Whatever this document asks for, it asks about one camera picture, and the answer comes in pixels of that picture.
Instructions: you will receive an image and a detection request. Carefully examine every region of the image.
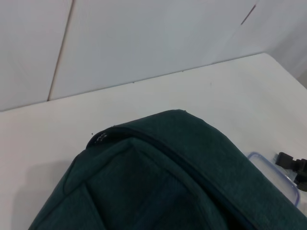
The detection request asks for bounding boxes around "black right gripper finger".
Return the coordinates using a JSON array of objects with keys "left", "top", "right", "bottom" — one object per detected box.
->
[{"left": 275, "top": 151, "right": 307, "bottom": 192}]

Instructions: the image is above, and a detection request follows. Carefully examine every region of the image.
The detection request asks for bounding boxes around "clear food box blue lid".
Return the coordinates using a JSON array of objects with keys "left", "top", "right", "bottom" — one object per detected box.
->
[{"left": 247, "top": 151, "right": 300, "bottom": 207}]

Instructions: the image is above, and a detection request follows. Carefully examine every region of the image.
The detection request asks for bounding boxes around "dark teal fabric lunch bag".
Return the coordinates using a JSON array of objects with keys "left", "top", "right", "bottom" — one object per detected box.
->
[{"left": 28, "top": 109, "right": 307, "bottom": 230}]

